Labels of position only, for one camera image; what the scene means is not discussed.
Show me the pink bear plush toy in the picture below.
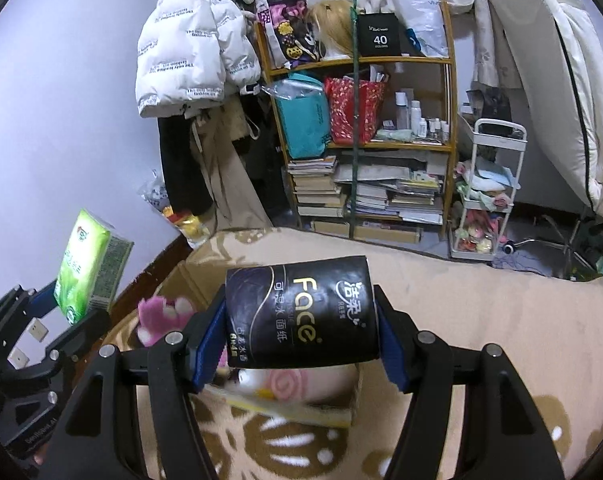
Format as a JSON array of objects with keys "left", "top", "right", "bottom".
[{"left": 137, "top": 296, "right": 195, "bottom": 347}]

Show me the green tissue pack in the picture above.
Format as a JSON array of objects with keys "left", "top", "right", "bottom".
[{"left": 53, "top": 209, "right": 134, "bottom": 325}]

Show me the pink swirl roll plush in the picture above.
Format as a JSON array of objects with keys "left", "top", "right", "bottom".
[{"left": 224, "top": 365, "right": 359, "bottom": 404}]

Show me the black Face tissue pack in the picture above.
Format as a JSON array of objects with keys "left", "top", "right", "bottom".
[{"left": 226, "top": 256, "right": 379, "bottom": 370}]

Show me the beige patterned blanket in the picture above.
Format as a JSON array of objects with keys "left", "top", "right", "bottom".
[{"left": 151, "top": 229, "right": 603, "bottom": 479}]

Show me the open cardboard box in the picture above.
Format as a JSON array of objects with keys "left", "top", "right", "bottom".
[{"left": 129, "top": 261, "right": 362, "bottom": 428}]

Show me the plastic bag of plushies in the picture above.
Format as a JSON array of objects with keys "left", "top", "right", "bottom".
[{"left": 136, "top": 169, "right": 213, "bottom": 250}]

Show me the black hanging coat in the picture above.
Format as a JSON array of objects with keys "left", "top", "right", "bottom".
[{"left": 157, "top": 116, "right": 213, "bottom": 216}]

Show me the beige trench coat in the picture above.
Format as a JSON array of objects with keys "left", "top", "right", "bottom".
[{"left": 191, "top": 96, "right": 272, "bottom": 233}]

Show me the white rolling cart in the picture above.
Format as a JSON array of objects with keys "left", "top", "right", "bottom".
[{"left": 449, "top": 118, "right": 528, "bottom": 263}]

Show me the stack of books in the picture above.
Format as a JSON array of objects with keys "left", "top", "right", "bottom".
[{"left": 286, "top": 155, "right": 346, "bottom": 219}]

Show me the white puffer jacket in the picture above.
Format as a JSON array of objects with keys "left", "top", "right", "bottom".
[{"left": 136, "top": 0, "right": 262, "bottom": 118}]

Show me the wooden bookshelf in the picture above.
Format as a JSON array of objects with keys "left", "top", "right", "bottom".
[{"left": 255, "top": 0, "right": 457, "bottom": 236}]

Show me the teal bag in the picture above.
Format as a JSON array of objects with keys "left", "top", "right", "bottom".
[{"left": 262, "top": 74, "right": 330, "bottom": 159}]

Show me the red patterned bag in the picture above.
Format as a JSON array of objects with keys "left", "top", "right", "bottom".
[{"left": 324, "top": 77, "right": 386, "bottom": 146}]

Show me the cream folded mattress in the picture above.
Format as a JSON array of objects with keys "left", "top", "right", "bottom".
[{"left": 489, "top": 0, "right": 603, "bottom": 218}]

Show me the blonde wig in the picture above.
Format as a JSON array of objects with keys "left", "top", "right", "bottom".
[{"left": 308, "top": 0, "right": 352, "bottom": 58}]

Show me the black box number 40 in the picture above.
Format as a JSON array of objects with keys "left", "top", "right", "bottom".
[{"left": 357, "top": 13, "right": 401, "bottom": 56}]

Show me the green pole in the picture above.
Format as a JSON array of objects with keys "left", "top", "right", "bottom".
[{"left": 348, "top": 0, "right": 360, "bottom": 240}]

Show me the wall power outlet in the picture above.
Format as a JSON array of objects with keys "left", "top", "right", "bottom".
[{"left": 26, "top": 318, "right": 49, "bottom": 342}]

